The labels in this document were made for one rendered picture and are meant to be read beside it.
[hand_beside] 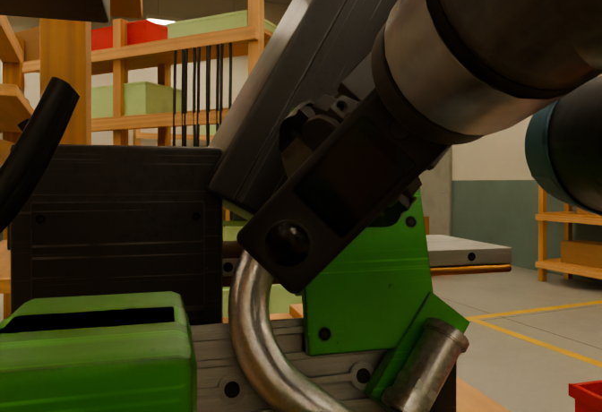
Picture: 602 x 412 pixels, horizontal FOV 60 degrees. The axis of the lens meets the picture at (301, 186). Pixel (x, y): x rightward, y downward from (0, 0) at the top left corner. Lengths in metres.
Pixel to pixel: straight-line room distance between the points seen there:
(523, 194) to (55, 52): 7.32
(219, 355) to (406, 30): 0.30
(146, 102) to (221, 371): 3.22
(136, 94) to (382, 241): 3.27
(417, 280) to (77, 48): 0.94
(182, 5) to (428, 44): 9.77
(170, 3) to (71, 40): 8.71
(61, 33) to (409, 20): 1.07
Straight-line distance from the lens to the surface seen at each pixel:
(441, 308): 0.47
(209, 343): 0.43
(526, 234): 8.04
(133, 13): 1.00
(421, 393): 0.42
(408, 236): 0.47
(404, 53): 0.21
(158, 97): 3.68
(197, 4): 10.01
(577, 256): 6.84
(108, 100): 3.82
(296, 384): 0.37
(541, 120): 0.33
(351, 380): 0.46
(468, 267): 0.64
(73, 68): 1.22
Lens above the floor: 1.21
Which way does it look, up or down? level
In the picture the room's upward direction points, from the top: straight up
